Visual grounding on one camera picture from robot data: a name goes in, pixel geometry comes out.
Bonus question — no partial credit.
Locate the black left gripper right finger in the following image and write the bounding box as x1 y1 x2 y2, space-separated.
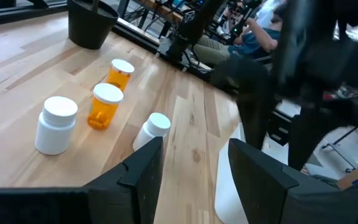
227 138 358 224

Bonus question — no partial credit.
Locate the orange pill bottle white cap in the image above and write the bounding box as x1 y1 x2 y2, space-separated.
106 58 135 93
87 82 124 131

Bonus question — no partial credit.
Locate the cardboard box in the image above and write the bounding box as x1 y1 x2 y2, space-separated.
336 167 358 190

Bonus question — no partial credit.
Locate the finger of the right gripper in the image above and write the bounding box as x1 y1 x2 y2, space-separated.
287 95 358 171
210 58 277 151

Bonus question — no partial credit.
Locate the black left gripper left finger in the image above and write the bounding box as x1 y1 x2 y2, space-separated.
84 136 165 224

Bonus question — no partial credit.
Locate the white plastic basket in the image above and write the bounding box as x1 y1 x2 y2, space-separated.
214 123 250 224

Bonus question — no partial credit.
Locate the black plastic bucket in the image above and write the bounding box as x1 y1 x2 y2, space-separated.
67 0 120 50

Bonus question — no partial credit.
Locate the black table frame rail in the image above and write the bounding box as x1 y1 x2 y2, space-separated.
0 0 68 29
112 17 239 94

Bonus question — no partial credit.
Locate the small white pill bottle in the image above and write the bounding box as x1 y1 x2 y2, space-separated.
132 112 172 152

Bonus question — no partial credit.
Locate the wooden workbench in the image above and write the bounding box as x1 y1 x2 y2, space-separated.
116 0 186 30

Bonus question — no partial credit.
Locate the large white pill bottle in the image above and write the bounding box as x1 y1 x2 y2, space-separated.
34 96 79 156

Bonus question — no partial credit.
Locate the seated person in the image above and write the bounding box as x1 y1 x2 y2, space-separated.
193 12 282 66

